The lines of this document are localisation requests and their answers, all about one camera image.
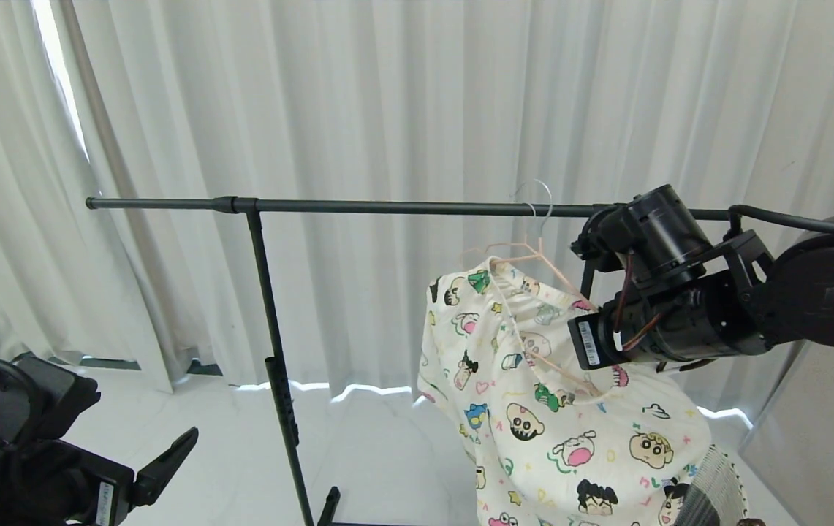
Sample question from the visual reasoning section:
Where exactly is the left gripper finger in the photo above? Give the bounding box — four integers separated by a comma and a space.
132, 427, 200, 507

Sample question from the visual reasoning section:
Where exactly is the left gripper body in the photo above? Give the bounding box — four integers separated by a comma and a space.
0, 438, 136, 526

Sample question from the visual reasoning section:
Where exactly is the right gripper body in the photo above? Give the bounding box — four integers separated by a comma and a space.
569, 274, 743, 370

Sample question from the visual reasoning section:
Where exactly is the pink clothes hanger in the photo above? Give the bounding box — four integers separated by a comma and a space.
491, 179, 607, 399
459, 235, 593, 300

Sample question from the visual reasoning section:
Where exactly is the cream printed garment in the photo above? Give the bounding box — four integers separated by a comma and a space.
417, 256, 713, 526

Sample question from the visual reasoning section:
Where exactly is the white laundry basket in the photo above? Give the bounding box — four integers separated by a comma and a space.
669, 444, 762, 526

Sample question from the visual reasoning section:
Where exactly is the black clothes rack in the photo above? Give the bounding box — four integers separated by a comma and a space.
86, 196, 732, 526

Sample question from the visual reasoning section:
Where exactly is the white curtain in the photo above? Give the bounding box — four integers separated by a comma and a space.
0, 0, 834, 432

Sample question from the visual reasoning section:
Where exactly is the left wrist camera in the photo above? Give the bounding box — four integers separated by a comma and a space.
0, 356, 102, 446

